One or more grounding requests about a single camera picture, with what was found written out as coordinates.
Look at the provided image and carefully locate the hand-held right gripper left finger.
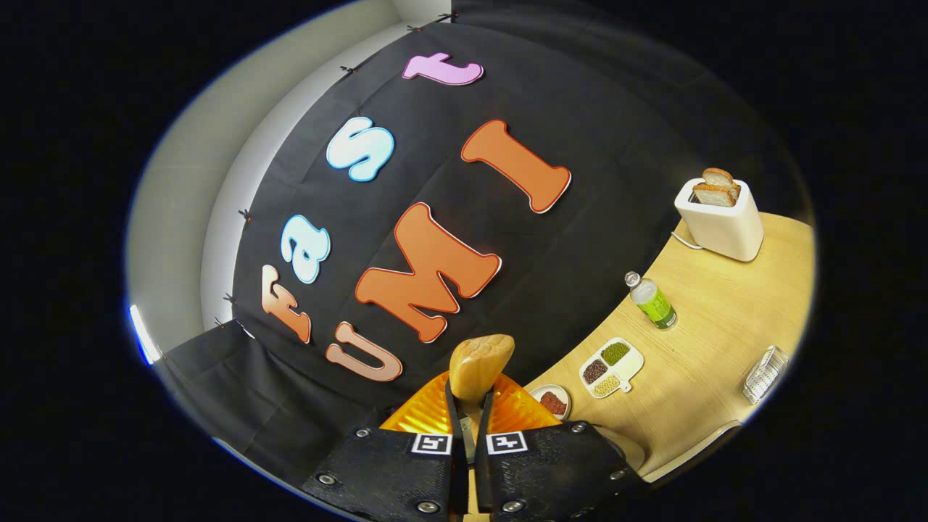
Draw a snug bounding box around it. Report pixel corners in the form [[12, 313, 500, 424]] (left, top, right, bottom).
[[301, 370, 468, 522]]

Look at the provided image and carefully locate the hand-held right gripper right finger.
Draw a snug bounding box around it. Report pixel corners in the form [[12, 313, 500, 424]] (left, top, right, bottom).
[[475, 373, 646, 522]]

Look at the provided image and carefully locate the wooden spoon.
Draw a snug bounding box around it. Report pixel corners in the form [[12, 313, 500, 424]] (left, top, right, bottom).
[[449, 334, 515, 522]]

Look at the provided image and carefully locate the round plate of red beans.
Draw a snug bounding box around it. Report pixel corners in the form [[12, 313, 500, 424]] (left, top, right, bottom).
[[529, 384, 572, 421]]

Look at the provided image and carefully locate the white divided bean dish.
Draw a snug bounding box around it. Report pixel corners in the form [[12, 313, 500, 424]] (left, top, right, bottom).
[[579, 337, 645, 399]]

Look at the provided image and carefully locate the green drink bottle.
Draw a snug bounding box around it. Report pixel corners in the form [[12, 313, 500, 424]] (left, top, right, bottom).
[[625, 271, 678, 331]]

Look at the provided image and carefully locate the white toaster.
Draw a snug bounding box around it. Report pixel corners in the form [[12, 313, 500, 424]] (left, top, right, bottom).
[[674, 178, 764, 262]]

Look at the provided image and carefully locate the toasted bread slice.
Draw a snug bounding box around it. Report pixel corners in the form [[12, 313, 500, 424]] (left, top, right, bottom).
[[692, 183, 739, 208], [702, 167, 742, 193]]

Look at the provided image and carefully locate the black backdrop cloth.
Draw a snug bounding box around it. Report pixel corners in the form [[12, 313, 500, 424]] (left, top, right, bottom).
[[159, 0, 798, 486]]

